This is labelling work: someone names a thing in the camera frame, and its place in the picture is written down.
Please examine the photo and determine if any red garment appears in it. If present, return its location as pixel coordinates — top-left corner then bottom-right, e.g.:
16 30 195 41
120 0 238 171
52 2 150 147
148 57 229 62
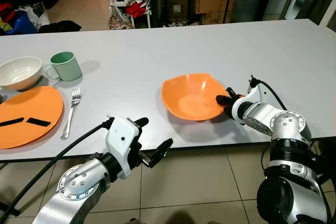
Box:
126 1 149 19

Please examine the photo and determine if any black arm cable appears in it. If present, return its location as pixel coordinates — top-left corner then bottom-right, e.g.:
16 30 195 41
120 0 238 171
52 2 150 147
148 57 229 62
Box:
0 118 115 219
248 75 288 112

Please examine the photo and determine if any white metal rack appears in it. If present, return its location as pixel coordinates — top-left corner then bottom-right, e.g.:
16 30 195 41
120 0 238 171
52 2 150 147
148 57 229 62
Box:
105 0 153 29

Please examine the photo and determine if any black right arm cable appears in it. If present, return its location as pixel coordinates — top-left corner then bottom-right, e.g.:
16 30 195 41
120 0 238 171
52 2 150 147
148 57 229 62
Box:
248 75 288 112

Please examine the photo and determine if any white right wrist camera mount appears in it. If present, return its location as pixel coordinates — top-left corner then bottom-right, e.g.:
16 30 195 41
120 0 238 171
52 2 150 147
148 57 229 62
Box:
233 85 263 122

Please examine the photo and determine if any white ribbed ceramic bowl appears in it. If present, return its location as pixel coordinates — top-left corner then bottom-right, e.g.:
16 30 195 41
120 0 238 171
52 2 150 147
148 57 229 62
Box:
0 57 44 91

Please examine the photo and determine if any black bag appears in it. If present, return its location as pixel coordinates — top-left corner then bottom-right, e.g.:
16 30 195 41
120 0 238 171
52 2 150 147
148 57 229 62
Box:
38 20 82 33

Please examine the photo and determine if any large cardboard box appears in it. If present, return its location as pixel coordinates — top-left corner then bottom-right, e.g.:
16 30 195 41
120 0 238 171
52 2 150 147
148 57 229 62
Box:
194 0 235 14

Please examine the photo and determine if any patterned brown bag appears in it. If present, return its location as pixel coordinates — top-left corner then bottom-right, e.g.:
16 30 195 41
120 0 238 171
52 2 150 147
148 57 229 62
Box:
109 10 133 29

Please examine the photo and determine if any blue bag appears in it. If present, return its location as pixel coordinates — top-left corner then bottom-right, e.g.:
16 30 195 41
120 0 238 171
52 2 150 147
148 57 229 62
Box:
5 12 37 35

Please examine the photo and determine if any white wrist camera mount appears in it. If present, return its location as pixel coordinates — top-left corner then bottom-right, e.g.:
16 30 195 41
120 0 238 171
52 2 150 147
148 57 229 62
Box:
105 116 141 178
233 85 263 122

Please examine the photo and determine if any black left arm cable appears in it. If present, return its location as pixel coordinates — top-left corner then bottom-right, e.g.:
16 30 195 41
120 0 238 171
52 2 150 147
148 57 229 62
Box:
0 118 115 219

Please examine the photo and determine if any red bag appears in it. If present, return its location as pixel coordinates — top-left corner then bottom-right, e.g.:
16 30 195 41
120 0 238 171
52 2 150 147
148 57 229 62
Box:
0 3 12 19

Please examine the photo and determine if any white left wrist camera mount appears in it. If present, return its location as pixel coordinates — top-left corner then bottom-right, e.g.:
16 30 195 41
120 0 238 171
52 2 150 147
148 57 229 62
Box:
105 116 141 178

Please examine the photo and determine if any light green mug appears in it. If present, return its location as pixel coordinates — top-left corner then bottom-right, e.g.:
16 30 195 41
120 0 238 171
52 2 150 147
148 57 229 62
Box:
46 51 83 82

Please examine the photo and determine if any silver metal fork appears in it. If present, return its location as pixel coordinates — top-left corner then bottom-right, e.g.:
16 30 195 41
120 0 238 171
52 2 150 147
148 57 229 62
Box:
60 87 81 140

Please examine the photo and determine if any orange deep bowl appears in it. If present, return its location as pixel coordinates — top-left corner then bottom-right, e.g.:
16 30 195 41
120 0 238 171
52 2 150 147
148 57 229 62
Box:
161 73 232 121

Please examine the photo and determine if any black tape strip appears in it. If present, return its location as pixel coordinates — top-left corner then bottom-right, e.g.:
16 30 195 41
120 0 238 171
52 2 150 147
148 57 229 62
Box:
26 118 52 127
0 118 25 128

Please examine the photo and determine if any small cardboard box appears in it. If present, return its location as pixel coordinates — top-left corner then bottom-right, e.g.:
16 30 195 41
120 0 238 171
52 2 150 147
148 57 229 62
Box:
167 0 191 16

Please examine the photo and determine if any orange flat plate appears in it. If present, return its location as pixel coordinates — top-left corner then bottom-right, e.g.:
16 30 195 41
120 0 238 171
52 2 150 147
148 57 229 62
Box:
0 86 64 150

